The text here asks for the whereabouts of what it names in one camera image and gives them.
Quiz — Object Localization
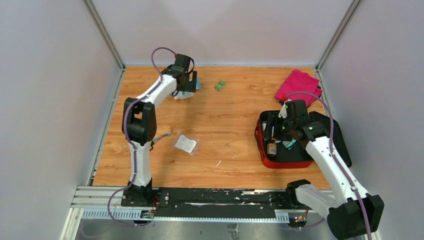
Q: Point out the small white plastic bottle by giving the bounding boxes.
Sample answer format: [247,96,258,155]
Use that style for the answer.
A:
[174,91,194,100]

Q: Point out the clear bag teal header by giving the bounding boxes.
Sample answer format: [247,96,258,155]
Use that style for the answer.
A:
[284,139,298,150]

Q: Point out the small green box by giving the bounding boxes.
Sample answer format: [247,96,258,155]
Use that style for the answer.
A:
[214,80,227,91]

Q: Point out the brown medicine bottle orange cap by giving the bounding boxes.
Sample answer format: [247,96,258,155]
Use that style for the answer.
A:
[266,138,277,158]

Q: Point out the clear bag white gauze pad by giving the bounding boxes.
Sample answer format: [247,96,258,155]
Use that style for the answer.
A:
[172,132,201,156]

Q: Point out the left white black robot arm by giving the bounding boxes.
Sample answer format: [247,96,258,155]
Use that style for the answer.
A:
[121,53,197,207]

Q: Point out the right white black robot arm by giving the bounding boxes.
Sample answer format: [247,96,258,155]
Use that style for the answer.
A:
[278,99,385,240]

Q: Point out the red black medicine kit case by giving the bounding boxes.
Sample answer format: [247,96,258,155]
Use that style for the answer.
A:
[254,110,352,169]

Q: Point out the blue white mask packet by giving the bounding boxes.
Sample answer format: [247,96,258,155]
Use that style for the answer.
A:
[196,78,202,90]

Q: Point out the pink folded cloth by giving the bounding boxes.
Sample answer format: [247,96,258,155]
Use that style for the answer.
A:
[274,69,323,101]

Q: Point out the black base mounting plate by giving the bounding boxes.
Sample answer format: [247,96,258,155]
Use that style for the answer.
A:
[120,186,320,220]

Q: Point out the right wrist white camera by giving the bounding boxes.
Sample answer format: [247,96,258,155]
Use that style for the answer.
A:
[278,102,288,119]

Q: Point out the black handled scissors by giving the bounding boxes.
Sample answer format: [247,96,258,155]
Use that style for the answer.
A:
[149,132,172,151]

